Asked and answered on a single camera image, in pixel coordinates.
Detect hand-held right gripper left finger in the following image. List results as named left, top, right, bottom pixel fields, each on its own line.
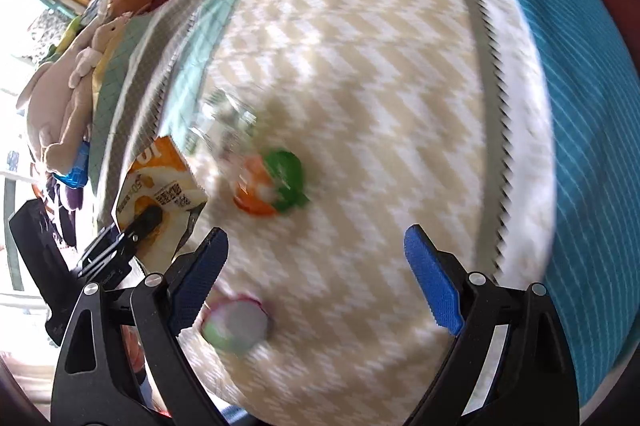
left=50, top=227, right=231, bottom=426

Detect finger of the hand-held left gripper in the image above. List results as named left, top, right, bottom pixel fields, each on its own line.
left=75, top=205, right=166, bottom=291

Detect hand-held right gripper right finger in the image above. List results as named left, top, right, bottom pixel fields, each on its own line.
left=404, top=223, right=581, bottom=426

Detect orange white snack packet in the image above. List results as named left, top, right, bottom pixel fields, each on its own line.
left=114, top=135, right=209, bottom=278

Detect orange green plastic cup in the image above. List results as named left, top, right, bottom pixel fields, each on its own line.
left=232, top=148, right=309, bottom=218

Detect pink green plastic cup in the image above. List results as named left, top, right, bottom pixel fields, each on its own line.
left=200, top=293, right=272, bottom=355

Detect beige rabbit plush toy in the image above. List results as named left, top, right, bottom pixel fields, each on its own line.
left=15, top=13, right=134, bottom=173

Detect knitted teal beige blanket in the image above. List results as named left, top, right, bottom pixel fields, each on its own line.
left=85, top=0, right=640, bottom=425

